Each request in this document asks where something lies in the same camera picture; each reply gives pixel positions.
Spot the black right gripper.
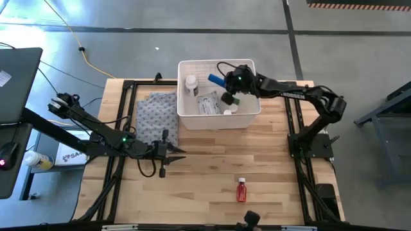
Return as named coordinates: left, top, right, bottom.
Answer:
left=220, top=64, right=258, bottom=106

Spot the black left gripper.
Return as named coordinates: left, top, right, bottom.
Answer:
left=150, top=129, right=187, bottom=178

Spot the blue rectangular block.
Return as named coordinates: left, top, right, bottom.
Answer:
left=207, top=73, right=227, bottom=88

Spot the small white pill bottle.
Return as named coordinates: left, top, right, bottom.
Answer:
left=223, top=104, right=239, bottom=116

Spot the white patterned supply packet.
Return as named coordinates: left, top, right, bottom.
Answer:
left=196, top=90, right=222, bottom=116

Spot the large white pill bottle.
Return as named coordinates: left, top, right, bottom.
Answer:
left=185, top=74, right=199, bottom=98

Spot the red liquid medicine bottle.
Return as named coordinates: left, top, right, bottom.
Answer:
left=236, top=177, right=247, bottom=203

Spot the white perforated plastic basket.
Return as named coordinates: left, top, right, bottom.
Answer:
left=177, top=58, right=262, bottom=131

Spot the grey patterned folded cloth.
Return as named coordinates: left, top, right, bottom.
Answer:
left=136, top=91, right=180, bottom=148

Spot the black knob-shaped device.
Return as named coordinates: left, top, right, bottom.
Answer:
left=236, top=210, right=263, bottom=231

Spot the white cardboard box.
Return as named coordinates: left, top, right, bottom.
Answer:
left=54, top=142, right=89, bottom=167

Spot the black diagonal strut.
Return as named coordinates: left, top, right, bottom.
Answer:
left=21, top=107, right=91, bottom=155

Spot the grey low side table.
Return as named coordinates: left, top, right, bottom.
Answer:
left=19, top=131, right=87, bottom=201

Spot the white yellow spray bottle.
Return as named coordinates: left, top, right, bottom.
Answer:
left=24, top=150, right=55, bottom=171

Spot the orange black hazard strip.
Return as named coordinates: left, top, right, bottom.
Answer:
left=308, top=3, right=411, bottom=12

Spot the black power brick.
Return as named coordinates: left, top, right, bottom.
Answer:
left=315, top=183, right=338, bottom=219

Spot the dark blue metal cart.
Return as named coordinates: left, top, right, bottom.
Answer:
left=354, top=81, right=411, bottom=189

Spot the black desk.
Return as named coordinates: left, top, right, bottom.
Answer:
left=0, top=123, right=33, bottom=200

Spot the black computer mouse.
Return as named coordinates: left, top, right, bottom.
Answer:
left=0, top=141, right=19, bottom=171

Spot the dark grey laptop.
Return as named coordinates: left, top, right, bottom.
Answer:
left=0, top=47, right=44, bottom=125

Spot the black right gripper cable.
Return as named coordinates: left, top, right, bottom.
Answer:
left=216, top=61, right=240, bottom=76

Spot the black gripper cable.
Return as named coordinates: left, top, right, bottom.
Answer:
left=216, top=61, right=240, bottom=76
left=137, top=157, right=157, bottom=178

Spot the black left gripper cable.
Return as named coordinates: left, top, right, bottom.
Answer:
left=137, top=157, right=157, bottom=178

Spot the black aluminium table frame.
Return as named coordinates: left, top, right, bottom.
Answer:
left=72, top=79, right=346, bottom=225

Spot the silver metal bracket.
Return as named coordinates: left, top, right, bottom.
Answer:
left=101, top=224, right=139, bottom=231
left=281, top=225, right=319, bottom=231

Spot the black floor cable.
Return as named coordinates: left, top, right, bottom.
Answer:
left=37, top=67, right=103, bottom=114
left=38, top=60, right=105, bottom=89

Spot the yellow floor cable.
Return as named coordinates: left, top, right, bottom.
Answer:
left=43, top=0, right=117, bottom=80

